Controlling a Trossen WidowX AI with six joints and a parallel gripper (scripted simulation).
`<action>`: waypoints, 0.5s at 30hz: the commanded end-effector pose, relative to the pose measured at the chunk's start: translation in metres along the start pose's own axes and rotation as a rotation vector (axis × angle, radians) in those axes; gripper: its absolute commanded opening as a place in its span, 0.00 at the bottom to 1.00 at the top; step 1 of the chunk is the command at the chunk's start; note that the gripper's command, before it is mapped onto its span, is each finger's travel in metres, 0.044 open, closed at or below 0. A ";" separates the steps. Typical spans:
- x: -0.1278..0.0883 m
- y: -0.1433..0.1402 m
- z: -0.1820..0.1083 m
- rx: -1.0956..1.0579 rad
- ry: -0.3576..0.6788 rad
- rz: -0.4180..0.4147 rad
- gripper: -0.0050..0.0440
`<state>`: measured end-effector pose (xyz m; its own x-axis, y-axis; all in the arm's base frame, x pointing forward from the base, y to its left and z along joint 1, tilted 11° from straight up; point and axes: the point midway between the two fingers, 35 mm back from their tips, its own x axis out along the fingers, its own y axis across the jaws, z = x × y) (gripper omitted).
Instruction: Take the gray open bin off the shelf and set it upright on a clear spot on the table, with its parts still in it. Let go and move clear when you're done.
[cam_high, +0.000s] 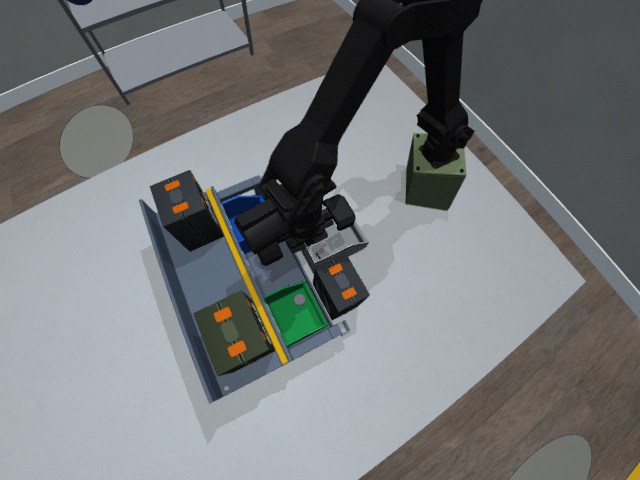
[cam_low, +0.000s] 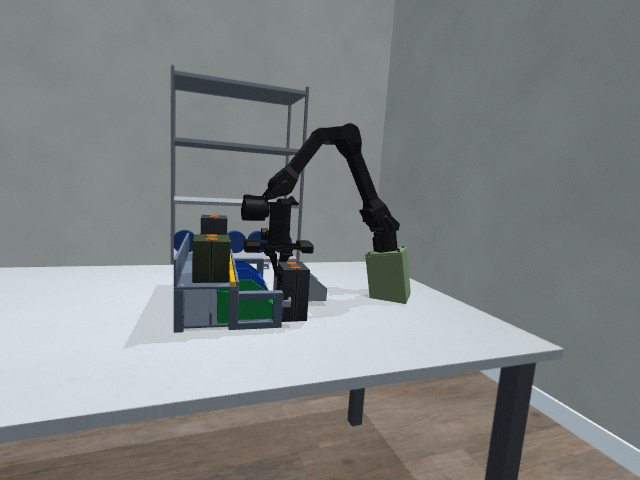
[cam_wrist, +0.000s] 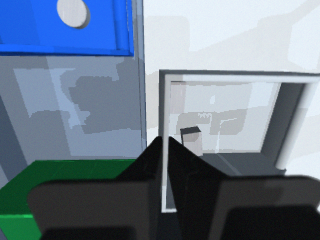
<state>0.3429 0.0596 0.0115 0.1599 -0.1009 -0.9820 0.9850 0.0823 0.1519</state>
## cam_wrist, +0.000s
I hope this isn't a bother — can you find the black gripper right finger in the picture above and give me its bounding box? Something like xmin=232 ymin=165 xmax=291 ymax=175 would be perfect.
xmin=167 ymin=136 xmax=320 ymax=240

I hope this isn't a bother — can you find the grey round disc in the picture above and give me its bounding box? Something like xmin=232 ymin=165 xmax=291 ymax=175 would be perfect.
xmin=57 ymin=0 xmax=91 ymax=29

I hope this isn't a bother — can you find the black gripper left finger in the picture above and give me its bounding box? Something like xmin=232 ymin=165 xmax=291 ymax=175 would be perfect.
xmin=27 ymin=136 xmax=163 ymax=240

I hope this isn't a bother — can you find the grey bin rack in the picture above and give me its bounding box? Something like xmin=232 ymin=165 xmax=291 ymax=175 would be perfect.
xmin=0 ymin=0 xmax=147 ymax=189

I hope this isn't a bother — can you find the green open bin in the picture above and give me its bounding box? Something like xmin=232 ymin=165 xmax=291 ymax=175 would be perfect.
xmin=0 ymin=159 xmax=136 ymax=240

